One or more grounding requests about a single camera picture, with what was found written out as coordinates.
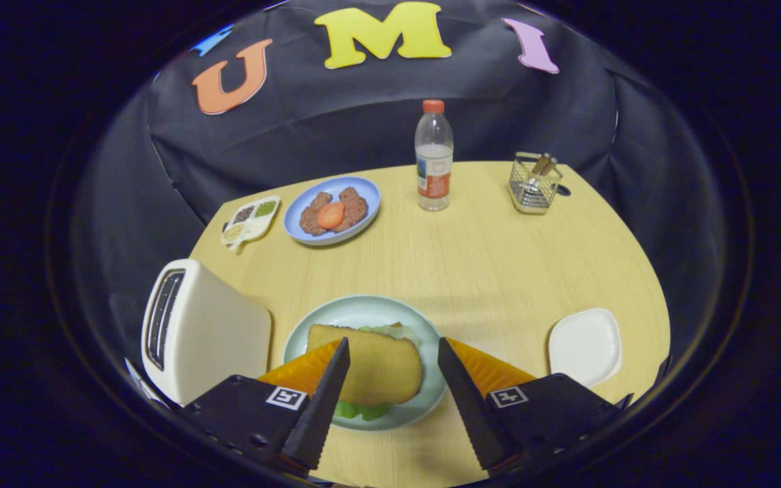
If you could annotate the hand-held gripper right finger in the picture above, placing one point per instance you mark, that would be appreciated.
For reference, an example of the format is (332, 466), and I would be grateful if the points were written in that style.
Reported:
(468, 400)

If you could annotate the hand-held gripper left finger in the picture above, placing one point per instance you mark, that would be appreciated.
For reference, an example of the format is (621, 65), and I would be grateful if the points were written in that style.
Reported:
(326, 400)

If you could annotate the green lettuce leaf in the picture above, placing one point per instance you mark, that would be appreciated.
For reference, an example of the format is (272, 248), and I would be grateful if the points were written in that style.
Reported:
(363, 411)

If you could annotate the brown toast slice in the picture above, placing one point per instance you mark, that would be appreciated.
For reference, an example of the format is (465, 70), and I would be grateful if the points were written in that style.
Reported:
(377, 366)

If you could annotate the pale green round plate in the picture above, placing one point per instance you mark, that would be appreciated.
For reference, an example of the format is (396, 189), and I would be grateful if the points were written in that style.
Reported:
(350, 312)

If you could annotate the white toaster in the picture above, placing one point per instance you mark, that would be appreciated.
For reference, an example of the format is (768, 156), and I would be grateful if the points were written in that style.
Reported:
(221, 332)

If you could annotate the small white square plate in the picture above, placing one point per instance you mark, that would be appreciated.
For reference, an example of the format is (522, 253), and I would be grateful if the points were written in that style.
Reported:
(584, 346)

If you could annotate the brown meat patty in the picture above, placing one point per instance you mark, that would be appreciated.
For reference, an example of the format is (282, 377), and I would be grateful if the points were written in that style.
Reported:
(355, 207)
(309, 220)

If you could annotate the red tomato slice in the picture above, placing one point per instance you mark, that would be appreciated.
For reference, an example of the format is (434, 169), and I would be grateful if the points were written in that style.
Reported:
(331, 215)

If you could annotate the white divided seed dish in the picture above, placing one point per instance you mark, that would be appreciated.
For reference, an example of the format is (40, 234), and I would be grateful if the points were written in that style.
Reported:
(249, 227)

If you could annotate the blue plate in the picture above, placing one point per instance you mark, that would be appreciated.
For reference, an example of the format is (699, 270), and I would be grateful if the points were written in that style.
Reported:
(363, 190)

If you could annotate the black desk grommet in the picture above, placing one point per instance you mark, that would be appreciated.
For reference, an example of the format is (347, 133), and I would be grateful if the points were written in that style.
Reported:
(563, 190)

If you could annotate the clear bottle with red cap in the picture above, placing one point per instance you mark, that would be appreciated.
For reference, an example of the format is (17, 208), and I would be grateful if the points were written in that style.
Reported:
(434, 156)

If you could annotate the black backdrop cloth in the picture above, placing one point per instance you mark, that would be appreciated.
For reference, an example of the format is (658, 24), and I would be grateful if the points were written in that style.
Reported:
(336, 115)

